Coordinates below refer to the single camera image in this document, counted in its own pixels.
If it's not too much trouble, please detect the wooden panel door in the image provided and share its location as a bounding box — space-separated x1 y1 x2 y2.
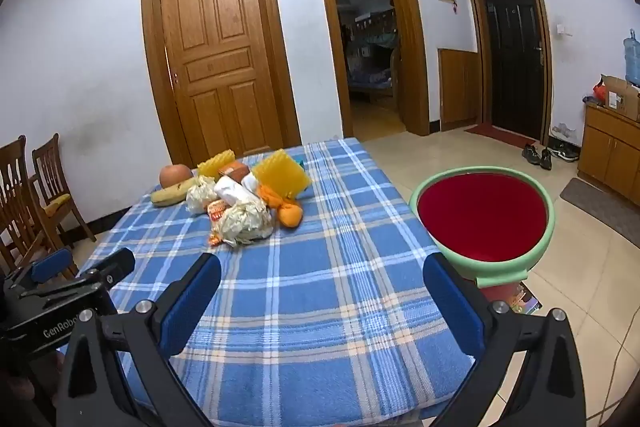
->
141 0 301 168

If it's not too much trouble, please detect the cardboard box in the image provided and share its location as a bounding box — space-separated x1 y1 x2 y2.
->
600 74 640 122

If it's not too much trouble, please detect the orange rice cracker packet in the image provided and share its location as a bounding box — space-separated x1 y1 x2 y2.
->
206 199 236 248

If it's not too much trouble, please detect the wooden cabinet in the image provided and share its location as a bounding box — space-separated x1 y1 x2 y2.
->
577 99 640 208

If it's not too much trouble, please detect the blue water bottle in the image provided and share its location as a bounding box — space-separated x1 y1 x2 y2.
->
622 29 640 86

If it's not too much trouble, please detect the colourful picture book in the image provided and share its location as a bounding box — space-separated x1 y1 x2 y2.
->
480 279 543 314

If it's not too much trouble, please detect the bed with blue bedding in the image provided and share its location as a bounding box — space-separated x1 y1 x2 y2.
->
346 67 401 95

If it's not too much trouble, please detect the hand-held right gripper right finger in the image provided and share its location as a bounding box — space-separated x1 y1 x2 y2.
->
422 252 588 427

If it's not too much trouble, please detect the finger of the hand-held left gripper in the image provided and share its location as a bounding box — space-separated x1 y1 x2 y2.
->
29 248 79 284
75 248 137 297

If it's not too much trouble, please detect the crumpled white tissue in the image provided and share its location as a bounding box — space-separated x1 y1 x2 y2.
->
185 176 219 214

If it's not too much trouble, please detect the apple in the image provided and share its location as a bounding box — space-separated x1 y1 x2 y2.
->
159 164 195 188

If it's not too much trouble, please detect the wooden chair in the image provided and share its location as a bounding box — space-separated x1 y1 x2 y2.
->
0 135 51 278
30 133 98 248

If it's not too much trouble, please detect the open wooden doorway frame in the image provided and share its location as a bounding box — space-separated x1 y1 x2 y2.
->
312 0 431 138

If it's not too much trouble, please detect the grey floor mat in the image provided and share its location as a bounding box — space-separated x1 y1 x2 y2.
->
559 177 640 250

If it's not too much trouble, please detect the red basin with green rim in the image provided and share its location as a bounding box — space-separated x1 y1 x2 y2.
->
409 166 556 290

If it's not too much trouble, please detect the orange carton box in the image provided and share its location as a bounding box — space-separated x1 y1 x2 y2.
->
218 161 251 184

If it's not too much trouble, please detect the black entrance door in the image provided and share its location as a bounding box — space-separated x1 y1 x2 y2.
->
462 0 553 146

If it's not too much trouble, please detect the crumpled white wrapper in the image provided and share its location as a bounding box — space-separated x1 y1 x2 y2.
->
220 199 275 248

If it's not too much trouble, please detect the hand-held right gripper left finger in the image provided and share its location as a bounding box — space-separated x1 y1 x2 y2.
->
55 251 223 427

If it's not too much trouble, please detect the banana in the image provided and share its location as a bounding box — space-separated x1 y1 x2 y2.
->
150 178 200 208

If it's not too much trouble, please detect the white plastic wrapper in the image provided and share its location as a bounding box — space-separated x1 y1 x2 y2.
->
214 177 258 208

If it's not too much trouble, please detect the orange cloth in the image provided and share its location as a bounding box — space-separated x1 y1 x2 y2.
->
257 183 305 228

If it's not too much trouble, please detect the blue plaid tablecloth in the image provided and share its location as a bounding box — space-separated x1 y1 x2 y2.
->
57 138 476 427

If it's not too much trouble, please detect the red doormat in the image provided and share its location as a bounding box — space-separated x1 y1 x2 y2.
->
464 123 541 150

